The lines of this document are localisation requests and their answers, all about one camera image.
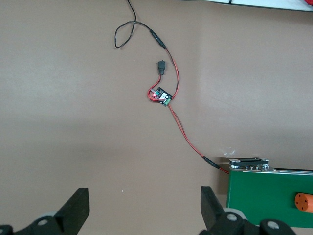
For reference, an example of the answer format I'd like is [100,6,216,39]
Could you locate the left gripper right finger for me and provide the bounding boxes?
[199,186,296,235]

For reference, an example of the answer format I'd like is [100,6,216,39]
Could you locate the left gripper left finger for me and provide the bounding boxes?
[0,188,90,235]

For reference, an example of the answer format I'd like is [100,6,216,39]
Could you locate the orange cylinder white print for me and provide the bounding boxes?
[294,192,313,213]

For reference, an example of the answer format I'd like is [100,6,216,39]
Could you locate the green conveyor belt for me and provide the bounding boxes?
[225,158,313,228]

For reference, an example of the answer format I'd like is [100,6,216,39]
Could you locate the small green circuit board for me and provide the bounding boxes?
[151,86,175,108]

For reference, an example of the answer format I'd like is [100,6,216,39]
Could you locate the red and black wire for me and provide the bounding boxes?
[146,29,230,175]

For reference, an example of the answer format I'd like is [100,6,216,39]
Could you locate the small black inline switch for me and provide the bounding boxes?
[156,60,167,75]

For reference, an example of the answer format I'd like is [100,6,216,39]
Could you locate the thin black power cable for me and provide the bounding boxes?
[113,0,152,49]

